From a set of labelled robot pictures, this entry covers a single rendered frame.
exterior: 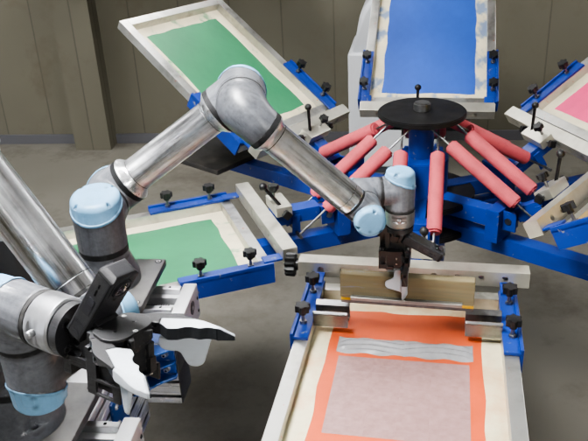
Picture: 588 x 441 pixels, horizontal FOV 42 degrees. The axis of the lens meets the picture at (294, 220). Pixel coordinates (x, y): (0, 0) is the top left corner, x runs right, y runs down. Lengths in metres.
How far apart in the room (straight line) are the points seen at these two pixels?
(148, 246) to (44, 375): 1.65
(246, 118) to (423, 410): 0.81
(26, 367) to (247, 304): 3.07
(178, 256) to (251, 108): 1.03
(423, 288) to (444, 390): 0.28
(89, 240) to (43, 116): 5.03
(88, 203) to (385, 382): 0.85
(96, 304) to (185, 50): 2.55
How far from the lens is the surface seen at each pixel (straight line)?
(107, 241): 1.78
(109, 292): 0.88
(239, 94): 1.68
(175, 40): 3.41
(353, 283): 2.06
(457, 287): 2.05
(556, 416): 3.44
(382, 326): 2.17
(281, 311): 4.00
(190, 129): 1.81
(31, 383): 1.08
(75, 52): 6.30
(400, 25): 3.78
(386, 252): 1.98
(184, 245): 2.66
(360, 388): 1.95
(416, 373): 2.01
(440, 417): 1.88
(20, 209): 1.17
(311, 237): 2.71
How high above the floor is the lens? 2.18
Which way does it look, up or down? 26 degrees down
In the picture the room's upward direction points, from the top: 3 degrees counter-clockwise
